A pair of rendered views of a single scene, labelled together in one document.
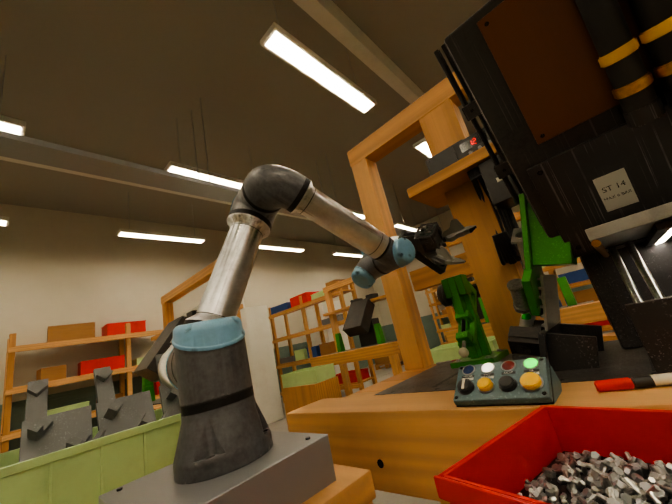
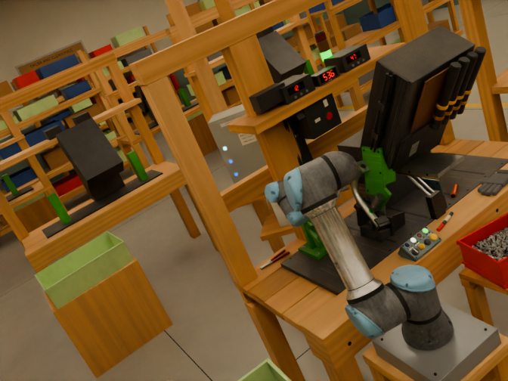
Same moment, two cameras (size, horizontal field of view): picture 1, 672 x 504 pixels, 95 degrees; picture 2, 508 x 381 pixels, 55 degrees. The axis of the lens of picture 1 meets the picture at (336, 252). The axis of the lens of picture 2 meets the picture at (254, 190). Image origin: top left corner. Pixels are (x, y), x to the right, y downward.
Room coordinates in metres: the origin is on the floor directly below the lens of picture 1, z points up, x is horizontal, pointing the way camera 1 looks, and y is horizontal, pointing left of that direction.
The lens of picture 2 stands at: (0.32, 1.46, 2.01)
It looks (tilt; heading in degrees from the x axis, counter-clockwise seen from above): 21 degrees down; 296
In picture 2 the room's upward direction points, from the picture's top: 23 degrees counter-clockwise
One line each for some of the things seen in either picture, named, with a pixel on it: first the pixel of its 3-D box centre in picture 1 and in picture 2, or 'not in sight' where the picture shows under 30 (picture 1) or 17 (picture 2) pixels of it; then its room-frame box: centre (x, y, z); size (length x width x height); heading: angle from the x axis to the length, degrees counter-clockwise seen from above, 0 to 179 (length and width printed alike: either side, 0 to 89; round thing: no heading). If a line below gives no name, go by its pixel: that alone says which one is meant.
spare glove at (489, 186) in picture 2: not in sight; (494, 182); (0.27, -0.63, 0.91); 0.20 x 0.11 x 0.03; 56
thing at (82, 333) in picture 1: (126, 384); not in sight; (5.71, 4.19, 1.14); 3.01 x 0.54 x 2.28; 141
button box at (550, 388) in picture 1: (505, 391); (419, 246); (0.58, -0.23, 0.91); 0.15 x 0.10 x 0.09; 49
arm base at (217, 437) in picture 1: (222, 426); (424, 320); (0.56, 0.25, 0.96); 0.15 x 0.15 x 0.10
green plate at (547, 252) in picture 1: (546, 237); (379, 168); (0.69, -0.47, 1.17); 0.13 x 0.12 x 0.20; 49
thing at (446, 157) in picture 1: (449, 160); (269, 97); (1.04, -0.49, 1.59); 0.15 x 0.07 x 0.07; 49
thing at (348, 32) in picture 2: not in sight; (332, 37); (2.70, -10.42, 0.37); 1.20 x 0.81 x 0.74; 53
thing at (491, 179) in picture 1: (517, 175); (315, 115); (0.91, -0.62, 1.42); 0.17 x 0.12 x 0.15; 49
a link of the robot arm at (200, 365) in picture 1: (211, 355); (413, 291); (0.56, 0.26, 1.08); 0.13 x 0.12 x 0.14; 36
